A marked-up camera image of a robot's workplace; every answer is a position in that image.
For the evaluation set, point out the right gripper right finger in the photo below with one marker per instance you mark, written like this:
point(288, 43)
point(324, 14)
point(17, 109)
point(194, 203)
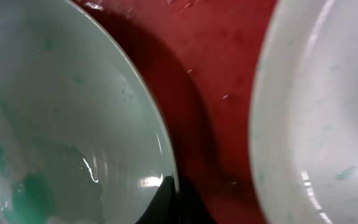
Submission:
point(192, 208)

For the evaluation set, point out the stained white plate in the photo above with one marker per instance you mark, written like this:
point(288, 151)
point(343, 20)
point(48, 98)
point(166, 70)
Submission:
point(81, 137)

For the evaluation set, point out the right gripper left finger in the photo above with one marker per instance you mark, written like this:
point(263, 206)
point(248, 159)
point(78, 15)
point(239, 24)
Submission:
point(163, 207)

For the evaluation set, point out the red plastic tray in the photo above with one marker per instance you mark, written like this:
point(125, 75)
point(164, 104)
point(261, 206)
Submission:
point(199, 60)

